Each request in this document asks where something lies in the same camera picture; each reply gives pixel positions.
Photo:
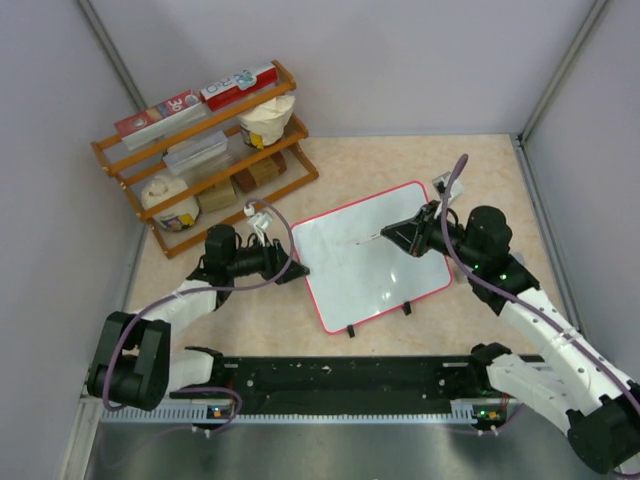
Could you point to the red foil box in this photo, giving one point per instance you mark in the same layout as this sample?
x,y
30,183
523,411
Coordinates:
x,y
222,93

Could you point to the clear plastic box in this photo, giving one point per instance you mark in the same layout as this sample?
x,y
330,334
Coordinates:
x,y
189,154

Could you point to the orange wooden shelf rack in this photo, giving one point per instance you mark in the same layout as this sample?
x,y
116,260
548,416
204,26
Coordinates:
x,y
168,203

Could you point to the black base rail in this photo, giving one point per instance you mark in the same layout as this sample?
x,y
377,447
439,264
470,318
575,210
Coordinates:
x,y
352,385

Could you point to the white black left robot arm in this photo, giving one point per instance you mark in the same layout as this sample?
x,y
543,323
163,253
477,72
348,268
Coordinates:
x,y
134,365

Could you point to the grey slotted cable duct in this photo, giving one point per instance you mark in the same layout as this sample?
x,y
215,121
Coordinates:
x,y
458,412

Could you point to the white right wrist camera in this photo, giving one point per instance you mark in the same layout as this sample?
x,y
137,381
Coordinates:
x,y
441,183

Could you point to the tan block left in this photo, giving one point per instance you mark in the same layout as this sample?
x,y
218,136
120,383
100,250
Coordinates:
x,y
217,197

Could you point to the red white wrap box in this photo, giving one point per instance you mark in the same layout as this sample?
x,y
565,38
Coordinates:
x,y
164,118

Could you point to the white bag upper shelf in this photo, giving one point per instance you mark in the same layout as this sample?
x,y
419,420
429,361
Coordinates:
x,y
264,125

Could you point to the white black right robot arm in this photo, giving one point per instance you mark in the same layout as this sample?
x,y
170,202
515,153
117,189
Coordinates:
x,y
590,401

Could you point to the white black marker pen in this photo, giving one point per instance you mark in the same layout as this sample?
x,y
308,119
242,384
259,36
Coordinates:
x,y
367,240

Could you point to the pink framed whiteboard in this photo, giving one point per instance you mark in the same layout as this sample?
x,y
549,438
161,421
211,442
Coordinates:
x,y
351,284

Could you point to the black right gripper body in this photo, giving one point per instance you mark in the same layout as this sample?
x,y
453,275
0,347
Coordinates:
x,y
432,232

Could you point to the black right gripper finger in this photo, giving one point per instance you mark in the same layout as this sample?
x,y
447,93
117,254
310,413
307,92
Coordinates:
x,y
404,235
418,220

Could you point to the brown block right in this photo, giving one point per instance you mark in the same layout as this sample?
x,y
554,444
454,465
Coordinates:
x,y
260,173

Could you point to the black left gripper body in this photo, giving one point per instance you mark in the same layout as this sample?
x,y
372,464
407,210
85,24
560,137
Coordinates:
x,y
270,268

